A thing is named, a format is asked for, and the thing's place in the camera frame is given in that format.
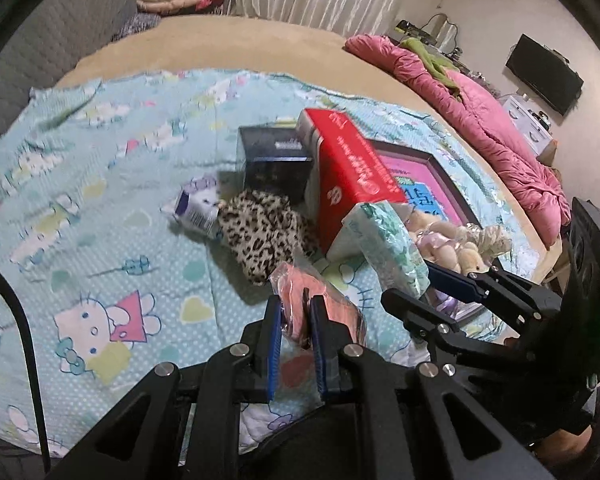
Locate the grey quilted headboard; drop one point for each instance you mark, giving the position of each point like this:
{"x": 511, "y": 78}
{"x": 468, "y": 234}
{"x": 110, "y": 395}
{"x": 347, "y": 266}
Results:
{"x": 55, "y": 35}

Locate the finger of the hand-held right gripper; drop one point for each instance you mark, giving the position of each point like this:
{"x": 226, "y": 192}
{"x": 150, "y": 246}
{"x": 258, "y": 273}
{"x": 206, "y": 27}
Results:
{"x": 415, "y": 310}
{"x": 455, "y": 282}

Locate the cream plush bear purple bow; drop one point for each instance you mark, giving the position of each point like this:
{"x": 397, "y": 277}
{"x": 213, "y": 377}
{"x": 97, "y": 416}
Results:
{"x": 472, "y": 261}

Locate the dark patterned cloth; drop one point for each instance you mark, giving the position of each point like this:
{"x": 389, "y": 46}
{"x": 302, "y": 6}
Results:
{"x": 137, "y": 24}

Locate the dark tray box pink inside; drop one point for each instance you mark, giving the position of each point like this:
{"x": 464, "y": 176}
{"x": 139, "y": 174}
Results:
{"x": 420, "y": 170}

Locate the person's right forearm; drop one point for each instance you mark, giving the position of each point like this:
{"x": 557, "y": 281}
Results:
{"x": 560, "y": 447}

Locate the pink quilt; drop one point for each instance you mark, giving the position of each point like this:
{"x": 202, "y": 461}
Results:
{"x": 505, "y": 135}

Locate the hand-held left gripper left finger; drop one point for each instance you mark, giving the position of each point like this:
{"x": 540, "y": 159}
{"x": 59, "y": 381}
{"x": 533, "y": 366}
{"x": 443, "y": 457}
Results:
{"x": 275, "y": 355}

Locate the purple white packet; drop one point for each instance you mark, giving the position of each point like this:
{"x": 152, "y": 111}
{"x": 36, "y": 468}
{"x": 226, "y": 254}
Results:
{"x": 195, "y": 210}

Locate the floral cream sock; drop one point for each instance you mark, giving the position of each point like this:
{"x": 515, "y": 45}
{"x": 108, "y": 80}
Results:
{"x": 495, "y": 237}

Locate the green patterned tissue pack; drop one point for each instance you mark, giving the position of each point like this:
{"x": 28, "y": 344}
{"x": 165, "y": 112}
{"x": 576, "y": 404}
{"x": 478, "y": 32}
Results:
{"x": 385, "y": 245}

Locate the beige bed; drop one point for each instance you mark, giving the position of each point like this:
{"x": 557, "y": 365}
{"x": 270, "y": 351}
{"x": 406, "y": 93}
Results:
{"x": 230, "y": 45}

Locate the black device on nightstand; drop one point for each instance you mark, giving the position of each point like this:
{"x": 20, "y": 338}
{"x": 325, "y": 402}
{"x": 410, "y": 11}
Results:
{"x": 410, "y": 27}

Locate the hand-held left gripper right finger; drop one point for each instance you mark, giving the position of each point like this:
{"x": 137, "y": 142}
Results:
{"x": 320, "y": 360}

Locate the printed cat blanket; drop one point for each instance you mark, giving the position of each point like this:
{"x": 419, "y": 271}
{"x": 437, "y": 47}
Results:
{"x": 105, "y": 210}

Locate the leopard print cloth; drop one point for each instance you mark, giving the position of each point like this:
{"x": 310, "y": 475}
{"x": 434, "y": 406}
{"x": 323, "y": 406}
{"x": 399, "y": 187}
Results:
{"x": 260, "y": 235}

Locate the red cardboard box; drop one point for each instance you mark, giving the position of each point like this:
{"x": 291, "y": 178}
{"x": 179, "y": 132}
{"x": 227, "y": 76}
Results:
{"x": 350, "y": 170}

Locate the dark blue box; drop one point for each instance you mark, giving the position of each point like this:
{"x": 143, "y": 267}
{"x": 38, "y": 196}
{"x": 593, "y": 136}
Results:
{"x": 275, "y": 165}

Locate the black television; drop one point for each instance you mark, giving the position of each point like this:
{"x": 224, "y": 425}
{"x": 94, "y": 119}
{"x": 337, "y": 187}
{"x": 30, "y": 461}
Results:
{"x": 545, "y": 72}

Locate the pink cloth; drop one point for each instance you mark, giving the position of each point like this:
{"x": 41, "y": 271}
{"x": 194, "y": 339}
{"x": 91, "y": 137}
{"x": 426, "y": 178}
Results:
{"x": 340, "y": 305}

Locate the white cabinet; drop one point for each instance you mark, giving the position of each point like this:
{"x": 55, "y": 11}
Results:
{"x": 530, "y": 125}

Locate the green cloth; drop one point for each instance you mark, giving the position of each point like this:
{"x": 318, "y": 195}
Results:
{"x": 430, "y": 57}

